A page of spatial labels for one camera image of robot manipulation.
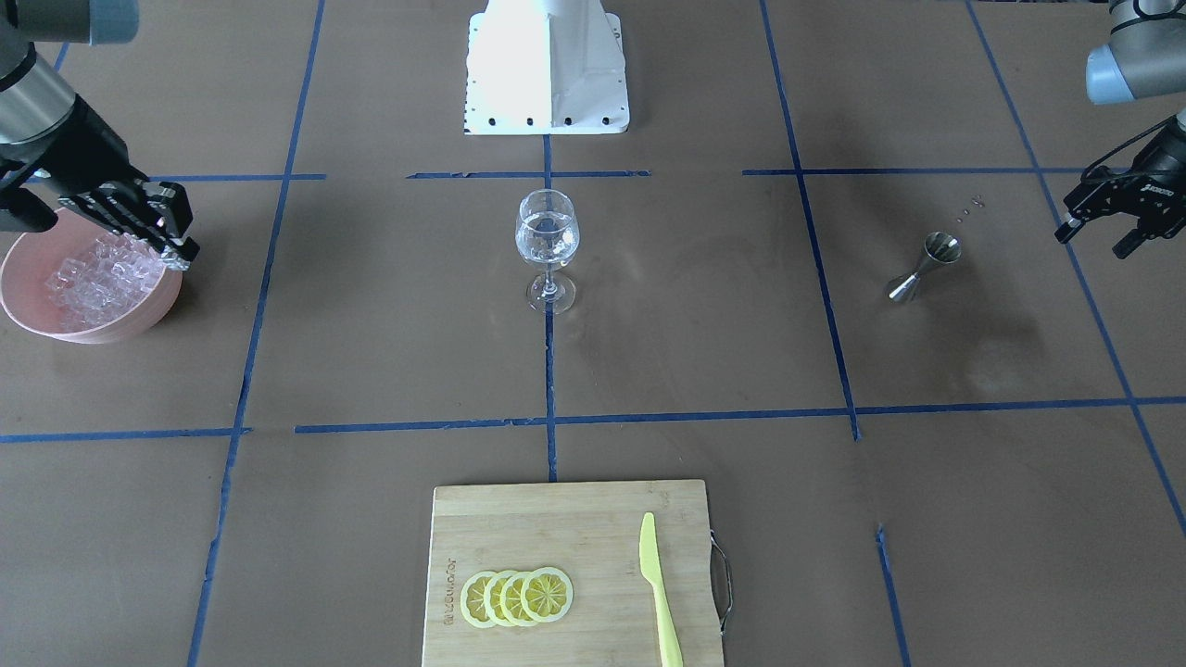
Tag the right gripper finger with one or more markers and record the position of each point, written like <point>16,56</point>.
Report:
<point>176,253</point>

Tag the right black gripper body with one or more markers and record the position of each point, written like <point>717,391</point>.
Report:
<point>82,146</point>

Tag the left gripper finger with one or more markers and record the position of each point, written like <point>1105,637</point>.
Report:
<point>1072,223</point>
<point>1131,241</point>

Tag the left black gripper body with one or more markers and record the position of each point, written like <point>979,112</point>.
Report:
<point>1160,165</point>

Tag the steel double jigger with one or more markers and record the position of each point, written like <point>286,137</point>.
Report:
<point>939,250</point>

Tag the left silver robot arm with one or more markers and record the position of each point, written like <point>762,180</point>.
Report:
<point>1144,57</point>

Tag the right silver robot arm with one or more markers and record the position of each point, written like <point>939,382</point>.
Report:
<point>34,96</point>

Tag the pink plastic ice bowl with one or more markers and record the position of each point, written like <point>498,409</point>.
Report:
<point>34,255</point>

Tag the clear ice cubes pile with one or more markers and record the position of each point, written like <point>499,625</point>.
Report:
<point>103,281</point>

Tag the clear wine glass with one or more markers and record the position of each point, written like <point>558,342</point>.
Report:
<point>547,236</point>

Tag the bamboo cutting board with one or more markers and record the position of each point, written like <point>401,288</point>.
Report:
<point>590,530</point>

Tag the yellow plastic knife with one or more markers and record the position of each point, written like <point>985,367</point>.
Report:
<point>650,567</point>

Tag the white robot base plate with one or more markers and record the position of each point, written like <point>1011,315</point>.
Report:
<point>545,68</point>

